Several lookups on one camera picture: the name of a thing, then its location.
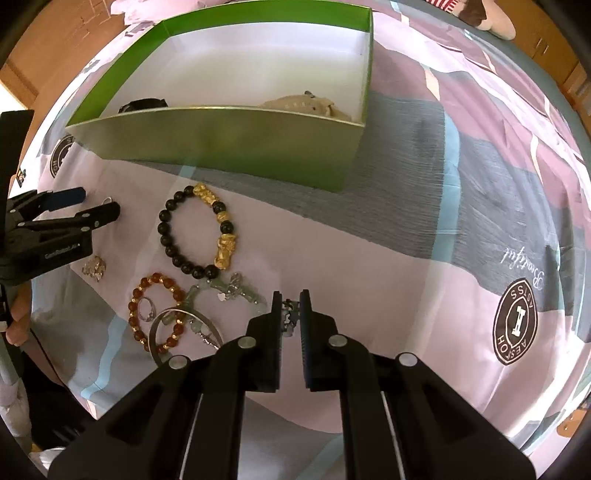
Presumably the printed bed sheet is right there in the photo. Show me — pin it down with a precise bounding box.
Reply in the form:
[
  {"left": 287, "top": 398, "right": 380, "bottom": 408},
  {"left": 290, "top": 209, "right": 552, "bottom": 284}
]
[{"left": 28, "top": 0, "right": 591, "bottom": 462}]

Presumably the black and gold bead bracelet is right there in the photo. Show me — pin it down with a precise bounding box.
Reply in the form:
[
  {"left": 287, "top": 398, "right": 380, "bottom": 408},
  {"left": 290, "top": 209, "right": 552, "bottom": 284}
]
[{"left": 158, "top": 183, "right": 239, "bottom": 280}]

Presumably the amber bead bracelet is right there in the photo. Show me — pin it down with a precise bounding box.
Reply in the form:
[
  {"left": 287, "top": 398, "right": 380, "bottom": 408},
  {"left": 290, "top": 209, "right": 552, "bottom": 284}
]
[{"left": 128, "top": 272, "right": 188, "bottom": 356}]

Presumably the striped plush toy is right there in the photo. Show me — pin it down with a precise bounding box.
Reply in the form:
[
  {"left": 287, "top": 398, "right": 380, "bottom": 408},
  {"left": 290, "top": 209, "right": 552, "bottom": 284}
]
[{"left": 425, "top": 0, "right": 515, "bottom": 40}]

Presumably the black watch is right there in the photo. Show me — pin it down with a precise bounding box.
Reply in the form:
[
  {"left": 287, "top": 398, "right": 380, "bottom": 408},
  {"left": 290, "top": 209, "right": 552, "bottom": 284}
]
[{"left": 117, "top": 98, "right": 168, "bottom": 114}]

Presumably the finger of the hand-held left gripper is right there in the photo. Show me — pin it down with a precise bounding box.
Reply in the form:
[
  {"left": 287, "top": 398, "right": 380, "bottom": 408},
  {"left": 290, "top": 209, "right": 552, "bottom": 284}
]
[
  {"left": 9, "top": 186, "right": 86, "bottom": 217},
  {"left": 21, "top": 203, "right": 122, "bottom": 237}
]

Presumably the person's left hand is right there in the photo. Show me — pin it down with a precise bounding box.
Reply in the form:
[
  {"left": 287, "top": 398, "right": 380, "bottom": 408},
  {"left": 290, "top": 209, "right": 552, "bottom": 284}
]
[{"left": 7, "top": 295, "right": 32, "bottom": 347}]

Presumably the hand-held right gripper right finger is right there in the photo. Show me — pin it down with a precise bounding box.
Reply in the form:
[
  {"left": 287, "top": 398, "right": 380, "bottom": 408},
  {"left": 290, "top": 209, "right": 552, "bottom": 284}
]
[{"left": 300, "top": 290, "right": 543, "bottom": 480}]

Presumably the wooden wardrobe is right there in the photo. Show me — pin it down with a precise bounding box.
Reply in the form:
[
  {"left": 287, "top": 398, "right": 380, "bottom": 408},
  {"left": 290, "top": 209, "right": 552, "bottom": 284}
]
[{"left": 505, "top": 0, "right": 591, "bottom": 125}]

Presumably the pink pillow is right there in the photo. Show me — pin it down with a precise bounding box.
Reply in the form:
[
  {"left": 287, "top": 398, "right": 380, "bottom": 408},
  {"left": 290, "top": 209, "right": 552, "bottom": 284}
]
[{"left": 113, "top": 0, "right": 241, "bottom": 24}]

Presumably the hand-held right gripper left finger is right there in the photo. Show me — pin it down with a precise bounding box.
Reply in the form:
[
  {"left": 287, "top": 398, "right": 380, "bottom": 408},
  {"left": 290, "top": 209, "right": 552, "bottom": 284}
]
[{"left": 48, "top": 291, "right": 283, "bottom": 480}]

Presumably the green cardboard box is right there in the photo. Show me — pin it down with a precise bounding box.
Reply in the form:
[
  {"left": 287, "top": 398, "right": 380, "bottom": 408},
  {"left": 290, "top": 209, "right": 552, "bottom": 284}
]
[{"left": 65, "top": 7, "right": 374, "bottom": 193}]

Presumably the silver bangle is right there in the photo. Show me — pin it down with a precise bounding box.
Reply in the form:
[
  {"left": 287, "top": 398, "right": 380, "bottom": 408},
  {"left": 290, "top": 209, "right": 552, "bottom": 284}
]
[{"left": 148, "top": 307, "right": 223, "bottom": 354}]

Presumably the jade and silver bracelet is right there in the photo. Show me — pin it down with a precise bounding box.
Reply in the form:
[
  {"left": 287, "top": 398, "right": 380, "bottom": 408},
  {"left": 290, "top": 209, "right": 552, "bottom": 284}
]
[{"left": 159, "top": 272, "right": 269, "bottom": 349}]

